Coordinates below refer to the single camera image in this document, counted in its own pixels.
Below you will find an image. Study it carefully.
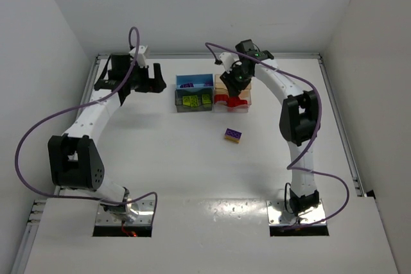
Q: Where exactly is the red curved lego brick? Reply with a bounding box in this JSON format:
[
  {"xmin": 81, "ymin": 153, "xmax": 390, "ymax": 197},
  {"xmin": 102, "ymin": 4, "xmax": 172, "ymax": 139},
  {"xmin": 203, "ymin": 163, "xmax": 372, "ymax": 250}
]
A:
[{"xmin": 227, "ymin": 97, "xmax": 249, "ymax": 108}]

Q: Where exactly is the red rounded lego brick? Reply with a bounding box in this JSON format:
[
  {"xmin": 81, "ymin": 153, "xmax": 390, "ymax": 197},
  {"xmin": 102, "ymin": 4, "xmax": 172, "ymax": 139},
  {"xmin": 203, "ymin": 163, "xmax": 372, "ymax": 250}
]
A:
[{"xmin": 214, "ymin": 94, "xmax": 229, "ymax": 105}]

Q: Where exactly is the small green lego brick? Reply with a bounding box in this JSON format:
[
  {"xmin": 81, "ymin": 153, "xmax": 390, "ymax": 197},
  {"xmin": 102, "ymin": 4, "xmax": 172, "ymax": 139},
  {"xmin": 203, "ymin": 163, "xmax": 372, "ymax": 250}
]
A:
[{"xmin": 202, "ymin": 94, "xmax": 212, "ymax": 105}]

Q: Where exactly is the purple flower lego brick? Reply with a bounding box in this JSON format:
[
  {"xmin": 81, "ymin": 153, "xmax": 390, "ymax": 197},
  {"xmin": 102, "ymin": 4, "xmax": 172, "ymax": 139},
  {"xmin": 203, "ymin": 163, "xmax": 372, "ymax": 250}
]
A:
[{"xmin": 180, "ymin": 83, "xmax": 194, "ymax": 89}]

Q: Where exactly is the purple yellow lego stack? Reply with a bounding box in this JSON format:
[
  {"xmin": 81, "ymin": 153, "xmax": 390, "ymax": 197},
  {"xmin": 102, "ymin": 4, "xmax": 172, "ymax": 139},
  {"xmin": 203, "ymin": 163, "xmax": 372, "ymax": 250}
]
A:
[{"xmin": 224, "ymin": 128, "xmax": 242, "ymax": 144}]

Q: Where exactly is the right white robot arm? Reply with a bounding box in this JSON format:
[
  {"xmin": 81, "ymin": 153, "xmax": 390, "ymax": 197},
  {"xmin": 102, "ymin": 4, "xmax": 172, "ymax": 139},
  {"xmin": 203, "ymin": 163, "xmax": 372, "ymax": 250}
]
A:
[{"xmin": 216, "ymin": 40, "xmax": 322, "ymax": 215}]

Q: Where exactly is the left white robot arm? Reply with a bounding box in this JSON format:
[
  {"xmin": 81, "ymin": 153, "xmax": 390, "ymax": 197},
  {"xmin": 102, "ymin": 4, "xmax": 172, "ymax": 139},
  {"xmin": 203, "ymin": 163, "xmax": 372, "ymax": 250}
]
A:
[{"xmin": 48, "ymin": 46, "xmax": 166, "ymax": 215}]

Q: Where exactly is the orange translucent container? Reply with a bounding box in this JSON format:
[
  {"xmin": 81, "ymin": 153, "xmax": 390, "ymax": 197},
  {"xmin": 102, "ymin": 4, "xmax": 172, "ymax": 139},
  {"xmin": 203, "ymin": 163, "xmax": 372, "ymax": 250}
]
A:
[{"xmin": 218, "ymin": 73, "xmax": 251, "ymax": 97}]

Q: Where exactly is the clear container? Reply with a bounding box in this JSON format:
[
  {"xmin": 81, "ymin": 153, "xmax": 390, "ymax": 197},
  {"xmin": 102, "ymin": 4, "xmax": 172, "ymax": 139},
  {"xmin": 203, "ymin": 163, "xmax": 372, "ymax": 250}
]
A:
[{"xmin": 213, "ymin": 91, "xmax": 252, "ymax": 113}]

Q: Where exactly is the blue container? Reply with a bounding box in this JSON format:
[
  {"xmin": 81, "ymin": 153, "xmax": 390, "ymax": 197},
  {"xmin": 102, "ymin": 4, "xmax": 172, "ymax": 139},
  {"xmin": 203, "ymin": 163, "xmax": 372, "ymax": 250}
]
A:
[{"xmin": 176, "ymin": 74, "xmax": 214, "ymax": 89}]

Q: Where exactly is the smoky grey container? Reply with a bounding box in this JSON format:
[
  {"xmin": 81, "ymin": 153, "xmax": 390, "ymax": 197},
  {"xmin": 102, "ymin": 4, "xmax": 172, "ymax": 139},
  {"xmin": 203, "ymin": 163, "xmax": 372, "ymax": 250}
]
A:
[{"xmin": 175, "ymin": 88, "xmax": 213, "ymax": 113}]

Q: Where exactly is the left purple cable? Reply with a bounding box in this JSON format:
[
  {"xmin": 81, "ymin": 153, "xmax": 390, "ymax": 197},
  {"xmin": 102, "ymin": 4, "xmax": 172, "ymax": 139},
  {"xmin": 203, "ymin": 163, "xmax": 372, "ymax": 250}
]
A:
[{"xmin": 15, "ymin": 26, "xmax": 158, "ymax": 207}]

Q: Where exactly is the purple cable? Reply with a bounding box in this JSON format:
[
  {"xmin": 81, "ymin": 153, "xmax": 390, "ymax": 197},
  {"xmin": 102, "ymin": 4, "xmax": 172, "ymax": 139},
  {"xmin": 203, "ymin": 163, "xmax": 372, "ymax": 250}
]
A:
[
  {"xmin": 205, "ymin": 42, "xmax": 350, "ymax": 230},
  {"xmin": 15, "ymin": 26, "xmax": 158, "ymax": 207}
]

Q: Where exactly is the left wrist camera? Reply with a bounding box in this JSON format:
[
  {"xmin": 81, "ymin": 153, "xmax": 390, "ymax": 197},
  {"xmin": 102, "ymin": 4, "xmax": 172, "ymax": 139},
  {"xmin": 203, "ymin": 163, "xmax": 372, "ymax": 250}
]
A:
[{"xmin": 129, "ymin": 45, "xmax": 150, "ymax": 67}]

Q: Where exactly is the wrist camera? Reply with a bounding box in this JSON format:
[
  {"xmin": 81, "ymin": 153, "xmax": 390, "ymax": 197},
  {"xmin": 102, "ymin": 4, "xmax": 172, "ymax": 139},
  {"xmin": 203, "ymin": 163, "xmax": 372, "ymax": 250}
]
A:
[
  {"xmin": 216, "ymin": 52, "xmax": 238, "ymax": 74},
  {"xmin": 129, "ymin": 45, "xmax": 150, "ymax": 67}
]

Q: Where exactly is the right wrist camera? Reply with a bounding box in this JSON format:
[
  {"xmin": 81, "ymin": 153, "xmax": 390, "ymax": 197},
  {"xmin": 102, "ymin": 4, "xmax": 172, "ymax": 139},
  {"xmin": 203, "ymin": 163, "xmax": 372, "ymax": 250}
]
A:
[{"xmin": 216, "ymin": 52, "xmax": 238, "ymax": 74}]

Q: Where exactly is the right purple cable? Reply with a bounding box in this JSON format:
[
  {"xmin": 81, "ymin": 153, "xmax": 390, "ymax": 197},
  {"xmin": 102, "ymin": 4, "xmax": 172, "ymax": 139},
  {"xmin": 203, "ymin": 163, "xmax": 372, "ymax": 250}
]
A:
[{"xmin": 205, "ymin": 42, "xmax": 350, "ymax": 230}]

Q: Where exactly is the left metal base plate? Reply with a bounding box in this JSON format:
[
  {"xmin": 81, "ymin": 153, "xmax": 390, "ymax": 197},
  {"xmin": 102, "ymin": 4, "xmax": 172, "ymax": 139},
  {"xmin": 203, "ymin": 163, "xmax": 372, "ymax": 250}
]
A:
[{"xmin": 95, "ymin": 200, "xmax": 155, "ymax": 227}]

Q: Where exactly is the metal base plate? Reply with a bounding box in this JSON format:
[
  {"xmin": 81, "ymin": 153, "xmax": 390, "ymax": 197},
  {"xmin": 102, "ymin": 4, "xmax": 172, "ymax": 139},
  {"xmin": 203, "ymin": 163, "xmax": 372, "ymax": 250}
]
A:
[
  {"xmin": 95, "ymin": 200, "xmax": 155, "ymax": 227},
  {"xmin": 266, "ymin": 200, "xmax": 327, "ymax": 228}
]

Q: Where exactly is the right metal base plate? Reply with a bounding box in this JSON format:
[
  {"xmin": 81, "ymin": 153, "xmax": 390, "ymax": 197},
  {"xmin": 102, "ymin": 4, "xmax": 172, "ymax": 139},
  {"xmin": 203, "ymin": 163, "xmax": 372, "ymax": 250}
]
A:
[{"xmin": 266, "ymin": 200, "xmax": 327, "ymax": 228}]

